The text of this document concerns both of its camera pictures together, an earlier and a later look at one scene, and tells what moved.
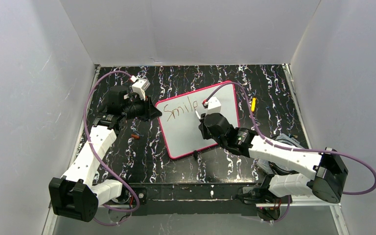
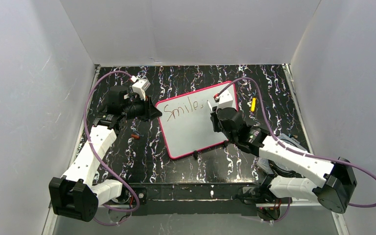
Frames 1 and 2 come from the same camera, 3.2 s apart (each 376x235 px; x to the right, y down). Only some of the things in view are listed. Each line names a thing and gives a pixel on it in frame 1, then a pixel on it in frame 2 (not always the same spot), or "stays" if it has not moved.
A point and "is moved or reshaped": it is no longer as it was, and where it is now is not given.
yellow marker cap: [253, 105] stays
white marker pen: [197, 113] is moved or reshaped
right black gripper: [202, 127] -> [215, 122]
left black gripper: [147, 109] stays
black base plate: [188, 199] stays
